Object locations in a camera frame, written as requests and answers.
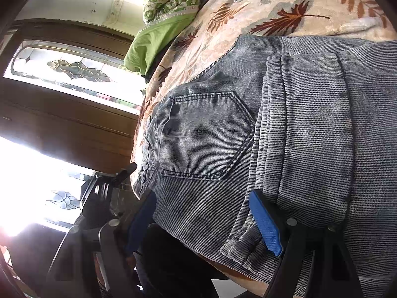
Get leaf print blanket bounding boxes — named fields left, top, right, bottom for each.
left=130, top=0, right=395, bottom=162

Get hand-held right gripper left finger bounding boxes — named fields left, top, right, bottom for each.
left=46, top=190, right=157, bottom=298

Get grey denim pants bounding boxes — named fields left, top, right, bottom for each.
left=132, top=34, right=397, bottom=298

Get stained glass window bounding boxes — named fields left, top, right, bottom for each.
left=2, top=38, right=141, bottom=114
left=0, top=137, right=94, bottom=233

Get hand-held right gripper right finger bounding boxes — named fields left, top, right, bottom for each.
left=249, top=190, right=364, bottom=298

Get plain green pillow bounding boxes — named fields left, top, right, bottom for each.
left=124, top=15, right=193, bottom=75

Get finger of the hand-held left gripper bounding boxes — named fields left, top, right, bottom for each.
left=113, top=162, right=138, bottom=184

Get green patterned quilt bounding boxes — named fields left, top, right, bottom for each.
left=143, top=0, right=202, bottom=27

